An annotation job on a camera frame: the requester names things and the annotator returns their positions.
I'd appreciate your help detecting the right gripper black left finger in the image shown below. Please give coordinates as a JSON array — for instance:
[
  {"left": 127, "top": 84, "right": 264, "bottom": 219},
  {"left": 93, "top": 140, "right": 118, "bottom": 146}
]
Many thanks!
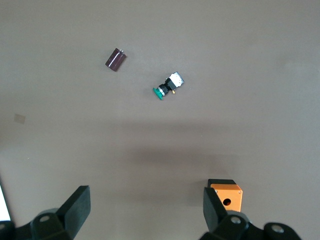
[{"left": 0, "top": 185, "right": 91, "bottom": 240}]

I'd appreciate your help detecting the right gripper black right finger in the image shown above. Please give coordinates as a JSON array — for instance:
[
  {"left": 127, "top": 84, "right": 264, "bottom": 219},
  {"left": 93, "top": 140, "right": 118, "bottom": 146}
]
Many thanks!
[{"left": 199, "top": 186, "right": 301, "bottom": 240}]

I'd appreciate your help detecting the green mushroom push button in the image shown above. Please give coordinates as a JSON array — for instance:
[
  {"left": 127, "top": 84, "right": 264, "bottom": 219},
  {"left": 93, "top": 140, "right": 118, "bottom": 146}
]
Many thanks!
[{"left": 152, "top": 71, "right": 186, "bottom": 101}]

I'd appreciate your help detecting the dark red cylindrical capacitor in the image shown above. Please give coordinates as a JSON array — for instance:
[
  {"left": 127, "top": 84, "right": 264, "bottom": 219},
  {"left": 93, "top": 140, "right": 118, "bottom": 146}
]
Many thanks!
[{"left": 104, "top": 47, "right": 128, "bottom": 73}]

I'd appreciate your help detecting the orange button enclosure box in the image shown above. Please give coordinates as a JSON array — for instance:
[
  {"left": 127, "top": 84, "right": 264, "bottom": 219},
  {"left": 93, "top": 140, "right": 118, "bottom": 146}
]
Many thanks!
[{"left": 205, "top": 178, "right": 243, "bottom": 213}]

